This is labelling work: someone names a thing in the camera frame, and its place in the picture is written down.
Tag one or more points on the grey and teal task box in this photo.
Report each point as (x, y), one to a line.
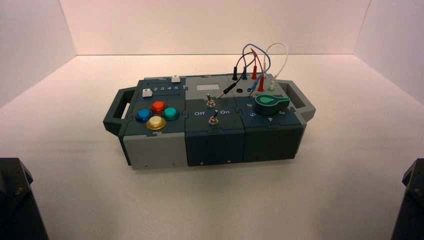
(215, 145)

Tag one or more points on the teal push button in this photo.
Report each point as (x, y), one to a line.
(171, 113)

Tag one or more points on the white slider cap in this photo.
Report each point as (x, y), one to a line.
(175, 78)
(146, 93)

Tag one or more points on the orange push button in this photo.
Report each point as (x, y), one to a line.
(158, 106)

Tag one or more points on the yellow push button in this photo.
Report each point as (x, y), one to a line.
(156, 123)

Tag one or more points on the green rotary knob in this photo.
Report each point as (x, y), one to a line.
(270, 103)

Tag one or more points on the blue push button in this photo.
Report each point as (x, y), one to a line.
(143, 115)

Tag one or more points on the metal toggle switch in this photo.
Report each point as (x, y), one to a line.
(209, 101)
(213, 118)

